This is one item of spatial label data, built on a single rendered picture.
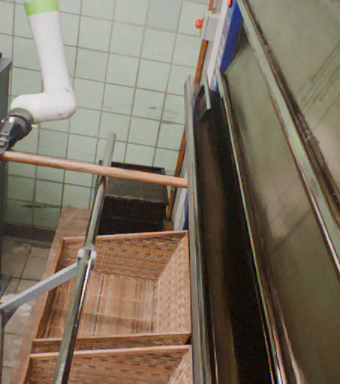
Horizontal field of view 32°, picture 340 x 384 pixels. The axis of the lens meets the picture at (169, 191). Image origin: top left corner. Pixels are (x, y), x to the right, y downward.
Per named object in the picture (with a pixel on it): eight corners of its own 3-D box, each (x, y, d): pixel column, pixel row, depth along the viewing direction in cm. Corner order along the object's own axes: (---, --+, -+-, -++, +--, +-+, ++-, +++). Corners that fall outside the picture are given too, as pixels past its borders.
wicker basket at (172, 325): (177, 284, 239) (191, 228, 225) (177, 397, 191) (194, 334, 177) (57, 267, 235) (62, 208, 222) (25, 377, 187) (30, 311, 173)
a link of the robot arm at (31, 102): (19, 120, 219) (10, 92, 214) (52, 115, 218) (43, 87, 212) (10, 136, 207) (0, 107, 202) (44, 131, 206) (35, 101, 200)
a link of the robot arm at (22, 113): (4, 129, 206) (4, 104, 201) (37, 135, 207) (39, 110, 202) (-1, 136, 200) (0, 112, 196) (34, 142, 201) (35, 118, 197)
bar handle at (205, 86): (196, 84, 198) (200, 86, 198) (200, 125, 170) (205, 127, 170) (203, 69, 195) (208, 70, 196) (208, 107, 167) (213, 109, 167)
